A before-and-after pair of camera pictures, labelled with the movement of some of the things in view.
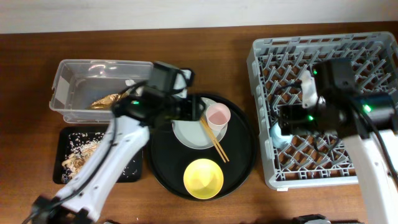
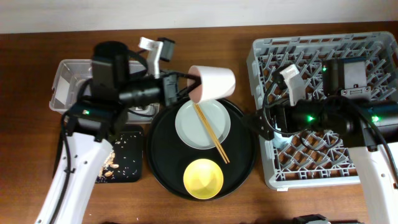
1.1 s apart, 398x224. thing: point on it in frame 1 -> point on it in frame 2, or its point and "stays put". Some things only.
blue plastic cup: (280, 140) stays put
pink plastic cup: (217, 115) -> (216, 83)
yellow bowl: (203, 178) stays put
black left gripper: (191, 111) -> (172, 81)
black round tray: (170, 157) stays put
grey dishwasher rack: (319, 159) stays put
